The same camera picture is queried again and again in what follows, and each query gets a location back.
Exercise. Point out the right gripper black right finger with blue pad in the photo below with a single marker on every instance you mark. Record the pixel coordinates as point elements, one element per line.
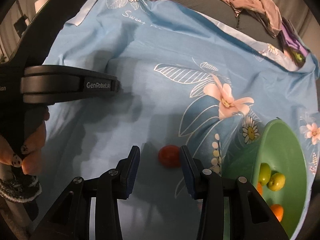
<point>206,185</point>

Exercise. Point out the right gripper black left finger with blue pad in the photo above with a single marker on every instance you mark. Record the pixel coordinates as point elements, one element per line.
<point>113,185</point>

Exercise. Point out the small red cherry tomato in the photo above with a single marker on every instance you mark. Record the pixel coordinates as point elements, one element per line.
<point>169,156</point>

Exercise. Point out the green lime fruit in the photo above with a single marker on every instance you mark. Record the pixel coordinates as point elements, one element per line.
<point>264,174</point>

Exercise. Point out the yellow-green fruit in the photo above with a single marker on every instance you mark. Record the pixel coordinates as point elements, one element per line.
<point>276,182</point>

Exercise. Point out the left hand painted nails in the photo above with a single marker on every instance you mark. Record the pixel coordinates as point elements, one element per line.
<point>31,149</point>

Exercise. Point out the orange mandarin left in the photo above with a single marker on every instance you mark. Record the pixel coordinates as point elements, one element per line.
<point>260,188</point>

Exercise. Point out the orange mandarin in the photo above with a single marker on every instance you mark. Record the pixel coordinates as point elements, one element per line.
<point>260,188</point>
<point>278,211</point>

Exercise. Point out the orange mandarin right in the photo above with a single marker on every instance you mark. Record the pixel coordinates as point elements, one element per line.
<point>278,211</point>

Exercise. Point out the green plastic bowl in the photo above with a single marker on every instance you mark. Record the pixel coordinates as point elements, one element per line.
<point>270,157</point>

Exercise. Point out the blue floral cloth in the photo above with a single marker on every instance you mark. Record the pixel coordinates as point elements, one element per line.
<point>185,80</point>

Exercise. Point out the purple folded clothes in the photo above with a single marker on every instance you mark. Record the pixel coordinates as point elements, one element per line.
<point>291,41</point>

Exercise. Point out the grey sofa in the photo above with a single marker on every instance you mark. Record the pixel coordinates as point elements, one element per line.
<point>244,23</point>

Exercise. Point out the pink-grey crumpled garment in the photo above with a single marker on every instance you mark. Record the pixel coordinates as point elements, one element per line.
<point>265,11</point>

